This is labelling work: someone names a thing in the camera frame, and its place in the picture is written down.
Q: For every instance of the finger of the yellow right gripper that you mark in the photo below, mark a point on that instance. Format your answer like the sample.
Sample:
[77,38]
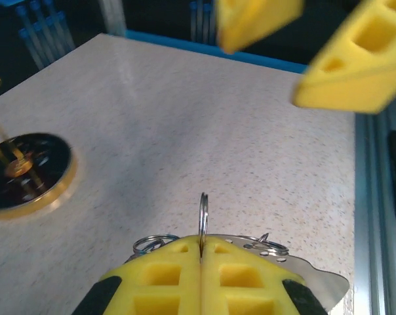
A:
[358,82]
[250,23]

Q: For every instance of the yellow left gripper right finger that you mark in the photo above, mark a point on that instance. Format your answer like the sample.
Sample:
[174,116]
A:
[250,288]

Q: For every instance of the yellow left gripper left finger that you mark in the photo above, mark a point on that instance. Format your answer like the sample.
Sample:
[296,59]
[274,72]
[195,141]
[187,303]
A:
[158,288]

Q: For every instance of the large silver keyring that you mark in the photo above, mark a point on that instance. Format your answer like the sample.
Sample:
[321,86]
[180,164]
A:
[203,216]

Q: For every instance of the blue table edge strip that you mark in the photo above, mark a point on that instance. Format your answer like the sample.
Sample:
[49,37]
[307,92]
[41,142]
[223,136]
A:
[217,49]

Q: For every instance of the blue-capped clear tubes bundle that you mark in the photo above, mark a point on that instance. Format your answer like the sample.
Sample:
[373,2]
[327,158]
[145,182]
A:
[44,33]
[203,21]

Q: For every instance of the gold stand round black base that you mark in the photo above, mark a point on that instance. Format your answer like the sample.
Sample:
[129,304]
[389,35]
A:
[37,177]

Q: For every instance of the aluminium frame rail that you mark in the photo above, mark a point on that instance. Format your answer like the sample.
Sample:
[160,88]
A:
[375,197]

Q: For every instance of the aluminium frame post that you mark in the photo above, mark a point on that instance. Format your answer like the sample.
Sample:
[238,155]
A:
[112,16]

